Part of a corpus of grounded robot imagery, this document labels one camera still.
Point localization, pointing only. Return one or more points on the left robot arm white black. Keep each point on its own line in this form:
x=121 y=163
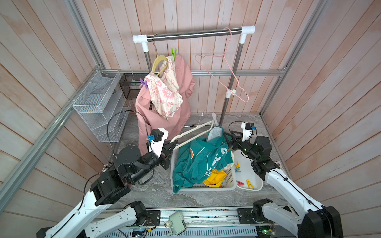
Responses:
x=128 y=168

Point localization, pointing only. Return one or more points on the white perforated laundry basket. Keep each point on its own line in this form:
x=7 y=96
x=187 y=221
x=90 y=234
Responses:
x=228 y=184

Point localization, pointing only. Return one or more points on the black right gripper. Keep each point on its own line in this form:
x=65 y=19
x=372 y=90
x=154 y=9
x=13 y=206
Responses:
x=239 y=143

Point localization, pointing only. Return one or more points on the floral pink white garment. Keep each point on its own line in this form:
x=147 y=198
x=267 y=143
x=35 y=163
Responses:
x=164 y=90

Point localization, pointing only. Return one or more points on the white wire mesh wall shelf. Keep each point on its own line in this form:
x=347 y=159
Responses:
x=102 y=106

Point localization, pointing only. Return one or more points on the green sweatshirt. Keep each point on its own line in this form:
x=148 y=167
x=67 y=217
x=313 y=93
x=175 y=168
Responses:
x=199 y=157

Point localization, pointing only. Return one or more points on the white plastic tray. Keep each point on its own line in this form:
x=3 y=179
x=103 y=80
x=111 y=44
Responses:
x=247 y=172

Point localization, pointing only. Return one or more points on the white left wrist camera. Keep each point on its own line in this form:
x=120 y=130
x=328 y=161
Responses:
x=156 y=141

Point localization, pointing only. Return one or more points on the pink wire hanger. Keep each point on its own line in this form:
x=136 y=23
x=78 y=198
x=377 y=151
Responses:
x=223 y=68

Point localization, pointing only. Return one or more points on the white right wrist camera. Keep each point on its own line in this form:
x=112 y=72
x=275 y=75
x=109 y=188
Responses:
x=248 y=131

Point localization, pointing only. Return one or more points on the yellow-green plastic hanger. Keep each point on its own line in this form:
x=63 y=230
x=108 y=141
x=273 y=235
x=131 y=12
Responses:
x=158 y=60

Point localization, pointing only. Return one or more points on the yellow jacket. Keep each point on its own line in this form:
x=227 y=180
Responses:
x=215 y=179

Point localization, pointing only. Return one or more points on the dark mesh wall basket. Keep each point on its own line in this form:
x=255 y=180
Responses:
x=130 y=84

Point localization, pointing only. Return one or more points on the red clothespin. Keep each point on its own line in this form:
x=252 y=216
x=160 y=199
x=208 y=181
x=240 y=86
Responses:
x=239 y=183

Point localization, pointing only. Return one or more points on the purple clothespin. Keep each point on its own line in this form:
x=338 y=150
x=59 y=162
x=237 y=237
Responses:
x=143 y=83

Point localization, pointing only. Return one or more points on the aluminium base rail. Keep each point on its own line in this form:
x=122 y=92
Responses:
x=204 y=222

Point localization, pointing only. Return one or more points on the white hanger with metal hook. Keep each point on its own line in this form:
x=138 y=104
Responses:
x=197 y=126

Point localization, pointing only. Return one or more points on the pink jacket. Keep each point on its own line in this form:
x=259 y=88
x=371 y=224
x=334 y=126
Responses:
x=149 y=119

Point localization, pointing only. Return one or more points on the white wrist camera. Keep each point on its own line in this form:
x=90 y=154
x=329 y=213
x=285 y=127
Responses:
x=248 y=131
x=156 y=141

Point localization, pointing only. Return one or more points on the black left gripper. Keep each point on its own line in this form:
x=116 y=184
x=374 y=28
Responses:
x=166 y=153

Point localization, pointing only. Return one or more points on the green-white box on rail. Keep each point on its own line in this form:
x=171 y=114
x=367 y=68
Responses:
x=176 y=224

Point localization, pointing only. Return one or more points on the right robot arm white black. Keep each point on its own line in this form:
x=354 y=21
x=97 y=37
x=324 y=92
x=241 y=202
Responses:
x=308 y=218

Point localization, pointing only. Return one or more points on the metal clothes rack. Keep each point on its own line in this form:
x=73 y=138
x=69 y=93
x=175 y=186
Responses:
x=145 y=39

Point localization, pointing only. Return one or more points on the red cup of pencils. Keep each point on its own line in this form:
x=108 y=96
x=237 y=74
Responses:
x=108 y=166

